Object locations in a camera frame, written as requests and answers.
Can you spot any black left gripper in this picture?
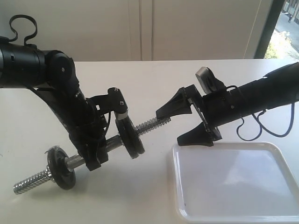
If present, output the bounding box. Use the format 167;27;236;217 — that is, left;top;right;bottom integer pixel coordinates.
67;91;109;171

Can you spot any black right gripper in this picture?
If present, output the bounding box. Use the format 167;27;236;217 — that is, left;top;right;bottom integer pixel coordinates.
156;85;243;147

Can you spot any chrome dumbbell bar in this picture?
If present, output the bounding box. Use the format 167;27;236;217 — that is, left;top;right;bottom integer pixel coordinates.
13;118;171;195

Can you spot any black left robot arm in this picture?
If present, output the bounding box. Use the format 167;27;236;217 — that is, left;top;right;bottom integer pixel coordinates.
0;37;108;171

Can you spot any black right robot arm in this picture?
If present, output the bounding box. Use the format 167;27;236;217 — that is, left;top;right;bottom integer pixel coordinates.
156;63;299;147

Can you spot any white plastic tray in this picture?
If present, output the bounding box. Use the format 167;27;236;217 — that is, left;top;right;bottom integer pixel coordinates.
171;142;299;224

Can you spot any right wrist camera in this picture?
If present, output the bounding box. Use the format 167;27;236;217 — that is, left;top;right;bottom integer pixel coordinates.
195;67;226;94

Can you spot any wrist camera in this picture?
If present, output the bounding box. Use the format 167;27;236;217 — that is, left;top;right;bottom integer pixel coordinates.
89;87;128;120
195;67;226;94

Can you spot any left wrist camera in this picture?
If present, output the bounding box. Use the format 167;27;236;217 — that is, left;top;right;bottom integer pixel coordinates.
89;87;128;120

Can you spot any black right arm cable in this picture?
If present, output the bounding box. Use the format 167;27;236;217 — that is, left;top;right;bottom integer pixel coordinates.
235;100;295;142

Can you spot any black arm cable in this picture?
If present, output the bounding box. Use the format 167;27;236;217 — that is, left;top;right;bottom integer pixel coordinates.
235;100;295;142
8;15;38;47

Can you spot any black window frame post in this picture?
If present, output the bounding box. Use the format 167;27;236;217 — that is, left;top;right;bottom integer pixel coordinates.
253;0;285;59

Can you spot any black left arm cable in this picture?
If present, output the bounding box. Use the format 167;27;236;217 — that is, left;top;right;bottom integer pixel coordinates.
8;15;38;47

